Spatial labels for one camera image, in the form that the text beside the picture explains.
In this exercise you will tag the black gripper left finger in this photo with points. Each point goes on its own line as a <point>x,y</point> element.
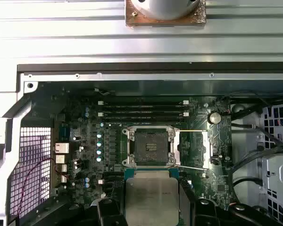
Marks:
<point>113,212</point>

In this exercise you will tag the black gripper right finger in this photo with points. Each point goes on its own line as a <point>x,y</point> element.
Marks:
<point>186,212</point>

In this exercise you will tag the silver square CPU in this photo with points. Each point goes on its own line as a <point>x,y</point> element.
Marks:
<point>151,197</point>

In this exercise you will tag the metal socket cover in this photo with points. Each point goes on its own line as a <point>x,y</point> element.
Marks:
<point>206,146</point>

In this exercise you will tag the RAM slot white clips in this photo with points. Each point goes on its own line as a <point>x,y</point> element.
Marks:
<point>113,181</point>
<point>143,103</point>
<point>143,114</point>

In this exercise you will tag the RAM slot black clips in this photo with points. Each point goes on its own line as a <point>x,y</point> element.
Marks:
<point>143,120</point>
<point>143,108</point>
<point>113,175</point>

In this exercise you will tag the CPU socket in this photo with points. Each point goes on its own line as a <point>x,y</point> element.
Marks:
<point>151,141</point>

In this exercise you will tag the green motherboard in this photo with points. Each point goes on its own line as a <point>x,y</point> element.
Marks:
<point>202,186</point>

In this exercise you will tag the blue-topped capacitor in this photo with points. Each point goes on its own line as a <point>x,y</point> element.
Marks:
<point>98,159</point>
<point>99,144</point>
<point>99,135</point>
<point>99,152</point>

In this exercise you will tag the silver metal port housing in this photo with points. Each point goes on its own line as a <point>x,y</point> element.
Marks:
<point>64,179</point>
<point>61,169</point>
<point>61,147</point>
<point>61,159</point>

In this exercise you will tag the silver coin battery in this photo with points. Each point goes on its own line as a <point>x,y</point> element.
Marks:
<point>214,117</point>

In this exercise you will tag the silver perforated drive cage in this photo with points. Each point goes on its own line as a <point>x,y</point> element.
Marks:
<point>276,169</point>

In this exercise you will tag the black silver PC case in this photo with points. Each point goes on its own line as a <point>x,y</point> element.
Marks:
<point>132,77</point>

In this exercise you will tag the brown square base plate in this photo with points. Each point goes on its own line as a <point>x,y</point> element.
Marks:
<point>132,20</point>

